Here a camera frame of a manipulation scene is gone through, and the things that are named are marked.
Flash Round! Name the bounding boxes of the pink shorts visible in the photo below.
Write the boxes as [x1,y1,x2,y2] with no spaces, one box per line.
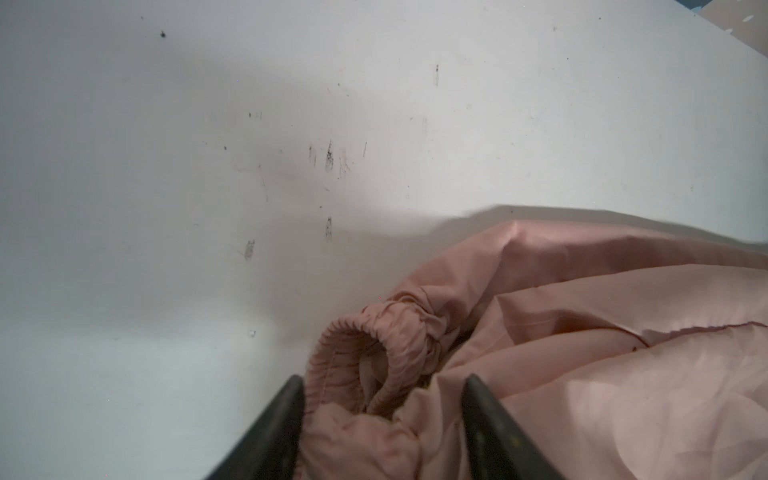
[296,221,767,479]

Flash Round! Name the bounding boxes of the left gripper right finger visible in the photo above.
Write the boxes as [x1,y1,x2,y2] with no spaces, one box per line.
[461,374,564,480]

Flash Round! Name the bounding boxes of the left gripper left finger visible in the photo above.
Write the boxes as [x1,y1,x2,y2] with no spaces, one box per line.
[207,375,305,480]

